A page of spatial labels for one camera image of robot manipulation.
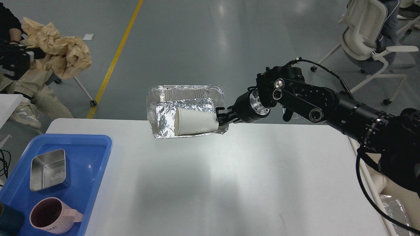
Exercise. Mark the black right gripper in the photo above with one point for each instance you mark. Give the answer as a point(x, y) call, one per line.
point(246, 109)

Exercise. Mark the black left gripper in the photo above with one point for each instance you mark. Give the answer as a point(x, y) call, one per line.
point(15, 60)

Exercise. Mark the brown paper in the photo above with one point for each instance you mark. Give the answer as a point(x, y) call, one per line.
point(62, 49)

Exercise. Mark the white paper cup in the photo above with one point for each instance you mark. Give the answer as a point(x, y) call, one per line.
point(379, 180)
point(190, 122)

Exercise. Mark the aluminium foil tray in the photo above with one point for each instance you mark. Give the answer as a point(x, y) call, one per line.
point(163, 101)

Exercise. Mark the stainless steel rectangular tin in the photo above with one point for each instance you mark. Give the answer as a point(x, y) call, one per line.
point(50, 172)

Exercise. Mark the pink mug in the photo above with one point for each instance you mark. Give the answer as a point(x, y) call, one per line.
point(54, 216)

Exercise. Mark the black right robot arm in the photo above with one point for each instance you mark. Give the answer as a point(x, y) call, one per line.
point(388, 144)

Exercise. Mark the grey office chair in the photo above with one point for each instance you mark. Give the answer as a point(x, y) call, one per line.
point(82, 88)

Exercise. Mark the seated person in khaki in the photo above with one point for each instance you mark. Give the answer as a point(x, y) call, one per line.
point(37, 95)

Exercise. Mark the white side table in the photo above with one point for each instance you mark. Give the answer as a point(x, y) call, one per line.
point(8, 104)

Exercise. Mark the blue plastic tray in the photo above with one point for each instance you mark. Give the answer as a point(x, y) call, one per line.
point(87, 157)

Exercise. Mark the white paper cup in bin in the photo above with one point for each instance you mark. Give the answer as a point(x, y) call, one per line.
point(379, 180)

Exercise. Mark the white office chair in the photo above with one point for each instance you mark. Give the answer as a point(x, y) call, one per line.
point(364, 20)

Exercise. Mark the seated person in blue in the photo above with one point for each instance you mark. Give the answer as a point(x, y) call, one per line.
point(387, 37)

